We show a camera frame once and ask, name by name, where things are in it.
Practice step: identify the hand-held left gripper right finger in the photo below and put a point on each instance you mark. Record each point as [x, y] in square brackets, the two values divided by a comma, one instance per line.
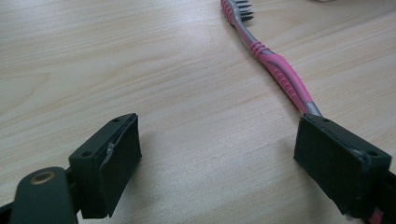
[336, 161]

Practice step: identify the pink and grey toothbrush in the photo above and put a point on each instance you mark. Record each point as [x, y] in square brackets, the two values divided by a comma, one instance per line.
[281, 73]

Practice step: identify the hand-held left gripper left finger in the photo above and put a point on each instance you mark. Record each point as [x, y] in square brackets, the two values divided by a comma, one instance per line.
[109, 165]

